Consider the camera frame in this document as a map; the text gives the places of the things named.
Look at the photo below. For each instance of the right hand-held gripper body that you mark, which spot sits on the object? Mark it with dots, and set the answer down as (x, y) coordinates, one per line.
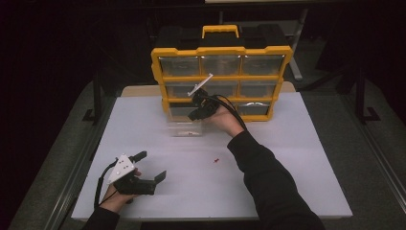
(206, 103)

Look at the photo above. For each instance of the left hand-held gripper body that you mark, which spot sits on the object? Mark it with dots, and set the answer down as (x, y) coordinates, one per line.
(123, 167)

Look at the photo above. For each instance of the clear plastic drawer bin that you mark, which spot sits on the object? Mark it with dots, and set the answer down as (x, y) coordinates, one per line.
(178, 126)

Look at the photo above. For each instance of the yellow parts organizer cabinet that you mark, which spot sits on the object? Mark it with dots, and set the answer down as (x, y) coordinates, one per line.
(220, 51)

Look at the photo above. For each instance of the person's right hand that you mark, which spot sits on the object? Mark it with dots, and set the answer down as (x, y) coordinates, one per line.
(223, 119)

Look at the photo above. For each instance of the person's left hand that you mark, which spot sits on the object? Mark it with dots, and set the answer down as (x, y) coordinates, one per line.
(116, 199)

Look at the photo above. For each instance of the white foam board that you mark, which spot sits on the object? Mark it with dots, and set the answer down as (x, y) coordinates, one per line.
(191, 198)

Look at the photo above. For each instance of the set of clear drawers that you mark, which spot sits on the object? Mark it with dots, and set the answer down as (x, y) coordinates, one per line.
(261, 65)

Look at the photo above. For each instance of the black metal stand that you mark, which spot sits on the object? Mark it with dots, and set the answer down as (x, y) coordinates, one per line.
(96, 96)
(360, 96)

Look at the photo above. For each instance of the grey metal stand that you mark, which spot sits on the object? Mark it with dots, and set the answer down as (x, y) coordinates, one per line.
(297, 72)

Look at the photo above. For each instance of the metal rail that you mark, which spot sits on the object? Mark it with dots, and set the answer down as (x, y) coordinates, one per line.
(383, 159)
(74, 182)

